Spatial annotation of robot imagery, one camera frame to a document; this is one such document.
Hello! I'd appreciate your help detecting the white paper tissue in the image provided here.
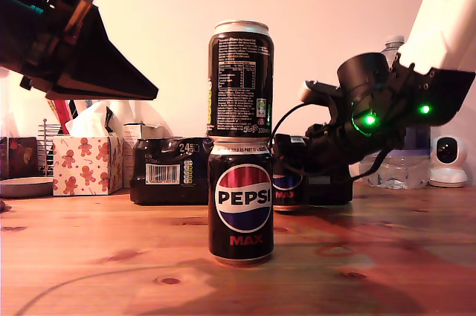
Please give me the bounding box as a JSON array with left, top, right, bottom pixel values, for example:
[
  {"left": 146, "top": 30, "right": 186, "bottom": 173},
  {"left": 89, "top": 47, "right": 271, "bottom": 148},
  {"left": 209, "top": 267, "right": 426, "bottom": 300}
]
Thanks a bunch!
[{"left": 66, "top": 100, "right": 112, "bottom": 138}]

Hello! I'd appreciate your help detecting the red snack packet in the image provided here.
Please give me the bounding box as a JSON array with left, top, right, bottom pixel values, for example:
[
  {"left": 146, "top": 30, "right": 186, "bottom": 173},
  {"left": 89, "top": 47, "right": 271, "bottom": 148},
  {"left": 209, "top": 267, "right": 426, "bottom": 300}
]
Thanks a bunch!
[{"left": 54, "top": 99, "right": 72, "bottom": 135}]

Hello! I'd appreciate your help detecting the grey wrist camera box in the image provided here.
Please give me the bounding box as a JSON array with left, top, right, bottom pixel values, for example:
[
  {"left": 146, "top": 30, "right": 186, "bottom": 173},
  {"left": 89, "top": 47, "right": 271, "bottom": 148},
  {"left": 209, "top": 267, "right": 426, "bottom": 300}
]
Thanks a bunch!
[{"left": 298, "top": 80, "right": 341, "bottom": 105}]

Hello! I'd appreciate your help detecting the small white round camera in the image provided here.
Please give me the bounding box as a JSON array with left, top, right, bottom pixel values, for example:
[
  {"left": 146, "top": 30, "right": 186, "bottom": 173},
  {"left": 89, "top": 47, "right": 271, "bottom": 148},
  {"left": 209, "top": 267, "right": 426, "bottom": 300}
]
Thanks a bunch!
[{"left": 427, "top": 135, "right": 468, "bottom": 189}]

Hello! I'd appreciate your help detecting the small white carton box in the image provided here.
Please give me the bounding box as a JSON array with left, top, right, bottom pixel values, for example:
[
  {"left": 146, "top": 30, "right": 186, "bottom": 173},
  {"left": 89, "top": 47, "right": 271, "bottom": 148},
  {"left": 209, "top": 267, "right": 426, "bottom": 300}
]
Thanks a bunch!
[{"left": 120, "top": 122, "right": 165, "bottom": 190}]

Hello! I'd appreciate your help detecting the white slim bottle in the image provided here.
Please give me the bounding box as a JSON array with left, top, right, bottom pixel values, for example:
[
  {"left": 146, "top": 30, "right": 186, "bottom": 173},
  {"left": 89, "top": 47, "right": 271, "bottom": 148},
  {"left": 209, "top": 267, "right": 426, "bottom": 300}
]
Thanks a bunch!
[{"left": 107, "top": 99, "right": 135, "bottom": 135}]

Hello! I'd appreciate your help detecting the large clear water bottle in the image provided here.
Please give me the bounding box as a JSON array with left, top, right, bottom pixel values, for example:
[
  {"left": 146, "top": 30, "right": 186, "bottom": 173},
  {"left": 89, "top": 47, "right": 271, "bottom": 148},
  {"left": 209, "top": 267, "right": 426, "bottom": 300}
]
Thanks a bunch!
[{"left": 357, "top": 35, "right": 432, "bottom": 190}]

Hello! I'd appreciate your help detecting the round shallow plate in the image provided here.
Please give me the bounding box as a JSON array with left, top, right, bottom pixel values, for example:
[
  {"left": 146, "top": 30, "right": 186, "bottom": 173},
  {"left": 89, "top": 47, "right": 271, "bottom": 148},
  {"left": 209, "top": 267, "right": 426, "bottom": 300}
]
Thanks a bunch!
[{"left": 0, "top": 176, "right": 54, "bottom": 200}]

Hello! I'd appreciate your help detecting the black Pepsi Max can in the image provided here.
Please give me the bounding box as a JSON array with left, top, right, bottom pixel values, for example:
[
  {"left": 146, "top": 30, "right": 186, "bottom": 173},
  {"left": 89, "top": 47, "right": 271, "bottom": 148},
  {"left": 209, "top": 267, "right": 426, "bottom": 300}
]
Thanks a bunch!
[
  {"left": 272, "top": 133, "right": 310, "bottom": 213},
  {"left": 206, "top": 20, "right": 275, "bottom": 138},
  {"left": 207, "top": 136, "right": 275, "bottom": 266}
]

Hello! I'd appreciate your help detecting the black Pepsi Max multipack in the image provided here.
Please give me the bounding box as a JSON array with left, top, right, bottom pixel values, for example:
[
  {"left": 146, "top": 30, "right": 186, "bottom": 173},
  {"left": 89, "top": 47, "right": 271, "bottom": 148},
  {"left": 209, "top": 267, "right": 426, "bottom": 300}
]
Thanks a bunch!
[{"left": 129, "top": 136, "right": 354, "bottom": 207}]

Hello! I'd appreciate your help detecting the metal wire rack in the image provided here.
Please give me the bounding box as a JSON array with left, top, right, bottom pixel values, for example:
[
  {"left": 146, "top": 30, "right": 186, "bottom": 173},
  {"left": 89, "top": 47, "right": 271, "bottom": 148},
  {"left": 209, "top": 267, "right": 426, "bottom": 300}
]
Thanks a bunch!
[{"left": 36, "top": 117, "right": 60, "bottom": 178}]

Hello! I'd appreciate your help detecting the gingerbread print tissue box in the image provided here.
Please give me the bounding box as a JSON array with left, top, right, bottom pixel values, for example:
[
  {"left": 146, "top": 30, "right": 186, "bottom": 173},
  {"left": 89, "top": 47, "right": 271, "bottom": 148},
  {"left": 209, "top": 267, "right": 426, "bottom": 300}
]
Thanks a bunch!
[{"left": 51, "top": 135, "right": 123, "bottom": 197}]

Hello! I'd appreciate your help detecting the black camera cable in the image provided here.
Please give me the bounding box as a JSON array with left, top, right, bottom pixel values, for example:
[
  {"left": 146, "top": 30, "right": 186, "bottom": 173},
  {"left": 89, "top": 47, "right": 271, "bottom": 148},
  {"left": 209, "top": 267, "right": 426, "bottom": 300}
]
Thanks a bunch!
[{"left": 270, "top": 102, "right": 317, "bottom": 178}]

